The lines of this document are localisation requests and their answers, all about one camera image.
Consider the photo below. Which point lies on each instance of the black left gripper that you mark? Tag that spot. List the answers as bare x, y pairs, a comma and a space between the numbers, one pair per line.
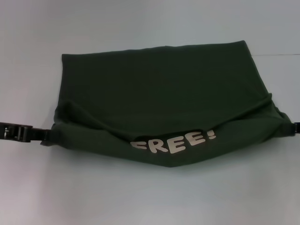
14, 132

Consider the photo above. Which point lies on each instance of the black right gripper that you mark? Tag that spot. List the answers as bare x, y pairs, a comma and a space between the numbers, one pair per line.
296, 128

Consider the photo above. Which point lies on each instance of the dark green t-shirt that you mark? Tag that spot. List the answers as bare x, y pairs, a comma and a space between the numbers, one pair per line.
152, 93

